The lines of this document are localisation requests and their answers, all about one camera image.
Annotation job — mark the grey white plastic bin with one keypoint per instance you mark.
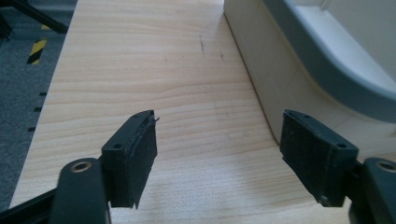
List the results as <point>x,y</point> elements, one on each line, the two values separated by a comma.
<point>314,62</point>

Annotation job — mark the black metal stand leg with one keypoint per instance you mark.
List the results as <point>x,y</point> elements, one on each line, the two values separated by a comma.
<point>37,17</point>

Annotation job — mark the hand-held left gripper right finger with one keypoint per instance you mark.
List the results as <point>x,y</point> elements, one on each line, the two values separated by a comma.
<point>314,161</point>

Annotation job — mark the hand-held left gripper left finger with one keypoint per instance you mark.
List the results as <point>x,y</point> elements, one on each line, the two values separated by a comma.
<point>132,168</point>

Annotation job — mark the yellow and black striped tape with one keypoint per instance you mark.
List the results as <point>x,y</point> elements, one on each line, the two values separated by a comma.
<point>36,50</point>

